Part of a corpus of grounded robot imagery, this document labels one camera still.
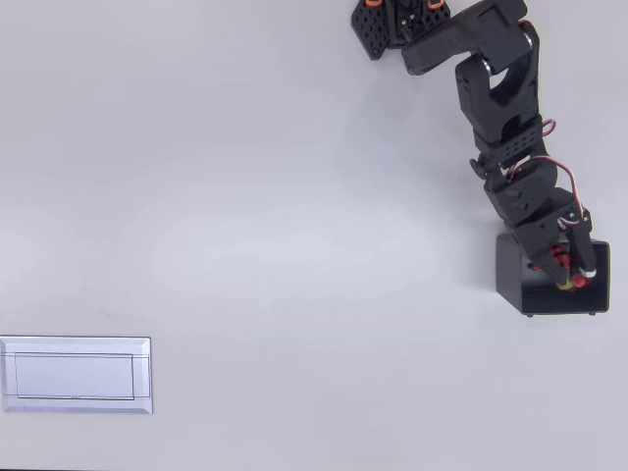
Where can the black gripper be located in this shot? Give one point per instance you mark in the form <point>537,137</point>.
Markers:
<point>540,238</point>

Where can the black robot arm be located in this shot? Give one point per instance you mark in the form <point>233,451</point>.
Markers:
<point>495,73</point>

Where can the black open box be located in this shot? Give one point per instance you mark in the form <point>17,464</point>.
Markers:
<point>559,299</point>

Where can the black base with orange clamps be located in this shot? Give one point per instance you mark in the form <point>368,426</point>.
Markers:
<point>370,27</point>

